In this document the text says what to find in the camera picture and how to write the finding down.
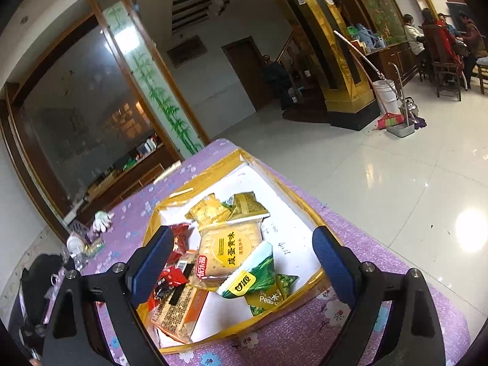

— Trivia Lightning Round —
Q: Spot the red black sugar candy packet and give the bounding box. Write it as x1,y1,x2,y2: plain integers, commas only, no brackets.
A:
147,266,188,311

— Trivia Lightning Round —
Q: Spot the orange cracker packet with barcode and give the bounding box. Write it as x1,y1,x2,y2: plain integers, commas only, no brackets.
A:
151,284,208,344

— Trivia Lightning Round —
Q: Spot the dark red date snack packet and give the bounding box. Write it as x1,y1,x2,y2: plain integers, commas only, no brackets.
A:
170,223,190,255

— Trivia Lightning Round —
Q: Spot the green pea snack packet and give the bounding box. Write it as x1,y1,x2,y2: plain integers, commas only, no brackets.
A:
217,241,300,316

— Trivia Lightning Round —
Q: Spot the salted egg yolk biscuit packet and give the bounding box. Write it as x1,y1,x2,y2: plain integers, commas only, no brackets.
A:
194,218,263,291

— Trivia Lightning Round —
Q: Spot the gold foil snack packet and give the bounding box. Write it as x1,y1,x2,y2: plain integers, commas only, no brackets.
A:
185,193,231,230

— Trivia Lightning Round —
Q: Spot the yellow green snack packet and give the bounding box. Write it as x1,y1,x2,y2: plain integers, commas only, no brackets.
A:
223,192,270,221

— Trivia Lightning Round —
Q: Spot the green biscuit packet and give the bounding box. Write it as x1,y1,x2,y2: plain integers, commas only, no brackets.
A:
84,237,105,259

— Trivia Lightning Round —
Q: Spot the white plastic jar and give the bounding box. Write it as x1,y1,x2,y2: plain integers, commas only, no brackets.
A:
66,232,87,258

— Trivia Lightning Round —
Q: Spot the white cloth glove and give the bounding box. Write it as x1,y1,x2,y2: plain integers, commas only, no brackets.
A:
92,211,114,233

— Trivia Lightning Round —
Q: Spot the black backpack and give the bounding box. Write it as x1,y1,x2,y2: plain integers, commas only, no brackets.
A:
7,254,74,359

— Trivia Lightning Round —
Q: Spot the yellow cardboard box tray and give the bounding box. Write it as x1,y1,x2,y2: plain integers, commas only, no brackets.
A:
137,149,329,354

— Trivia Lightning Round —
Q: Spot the wooden counter cabinet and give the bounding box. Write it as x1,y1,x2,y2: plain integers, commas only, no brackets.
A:
60,140,181,230

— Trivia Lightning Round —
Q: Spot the white tube on table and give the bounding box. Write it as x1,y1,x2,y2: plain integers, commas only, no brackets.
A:
153,160,181,185

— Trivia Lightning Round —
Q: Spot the broom and dustpan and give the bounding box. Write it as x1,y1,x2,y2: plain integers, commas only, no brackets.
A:
333,30,415,139

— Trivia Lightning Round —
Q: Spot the white bucket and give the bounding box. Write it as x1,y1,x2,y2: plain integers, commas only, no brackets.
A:
372,79,400,114

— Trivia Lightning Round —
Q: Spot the person in dark coat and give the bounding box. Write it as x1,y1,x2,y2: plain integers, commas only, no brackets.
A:
263,55,293,111

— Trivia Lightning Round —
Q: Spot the wooden chair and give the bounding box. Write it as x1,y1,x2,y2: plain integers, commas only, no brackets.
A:
432,61,461,102

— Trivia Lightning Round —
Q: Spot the seated person in white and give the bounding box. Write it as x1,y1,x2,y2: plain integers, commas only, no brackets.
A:
403,14,425,56

